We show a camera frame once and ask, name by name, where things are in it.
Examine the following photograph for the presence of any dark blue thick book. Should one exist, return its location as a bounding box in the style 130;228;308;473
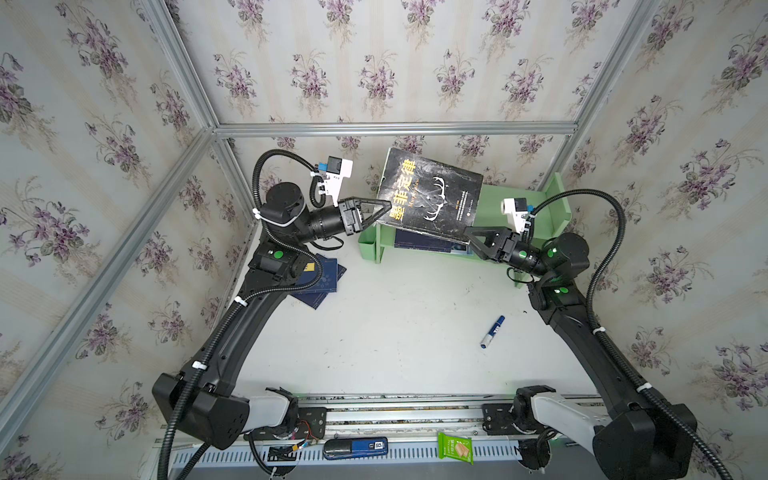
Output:
393;229;469;255

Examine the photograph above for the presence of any black cover book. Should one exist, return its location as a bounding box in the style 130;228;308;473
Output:
377;147;483;245

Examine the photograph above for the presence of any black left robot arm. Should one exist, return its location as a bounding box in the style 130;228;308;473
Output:
152;149;391;479

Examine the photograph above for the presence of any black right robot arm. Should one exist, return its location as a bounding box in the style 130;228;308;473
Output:
465;189;732;479

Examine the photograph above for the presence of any dark blue book under arm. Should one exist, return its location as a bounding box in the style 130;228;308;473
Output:
291;255;347;310

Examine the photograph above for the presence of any green pen holder cup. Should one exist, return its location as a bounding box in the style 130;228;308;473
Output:
358;223;384;264

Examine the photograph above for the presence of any green wooden bookshelf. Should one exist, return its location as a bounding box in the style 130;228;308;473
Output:
357;172;573;289

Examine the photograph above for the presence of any blue book yellow label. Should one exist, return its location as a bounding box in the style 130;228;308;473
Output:
294;258;338;295

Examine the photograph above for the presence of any blue white marker pen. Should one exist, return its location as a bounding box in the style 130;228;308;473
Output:
480;315;505;349

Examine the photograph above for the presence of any green snack packet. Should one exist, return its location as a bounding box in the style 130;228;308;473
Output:
437;432;474;465

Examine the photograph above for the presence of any blue black handheld device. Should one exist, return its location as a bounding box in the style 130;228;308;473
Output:
322;437;389;461

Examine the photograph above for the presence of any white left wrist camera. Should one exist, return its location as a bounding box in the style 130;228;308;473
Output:
310;156;353;208

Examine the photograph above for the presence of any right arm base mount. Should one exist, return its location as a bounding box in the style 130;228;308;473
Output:
481;385;556;436

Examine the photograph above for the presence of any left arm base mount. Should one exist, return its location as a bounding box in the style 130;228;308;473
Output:
249;407;328;442

